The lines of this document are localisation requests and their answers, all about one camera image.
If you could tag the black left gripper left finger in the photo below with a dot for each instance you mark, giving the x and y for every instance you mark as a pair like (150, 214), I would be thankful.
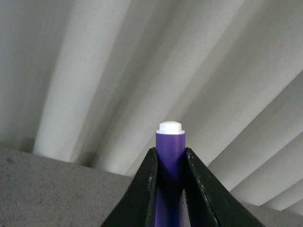
(137, 207)

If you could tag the white curtain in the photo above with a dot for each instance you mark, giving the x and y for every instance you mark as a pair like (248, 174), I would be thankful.
(89, 82)

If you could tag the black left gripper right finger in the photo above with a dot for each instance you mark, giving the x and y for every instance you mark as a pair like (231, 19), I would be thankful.
(209, 203)

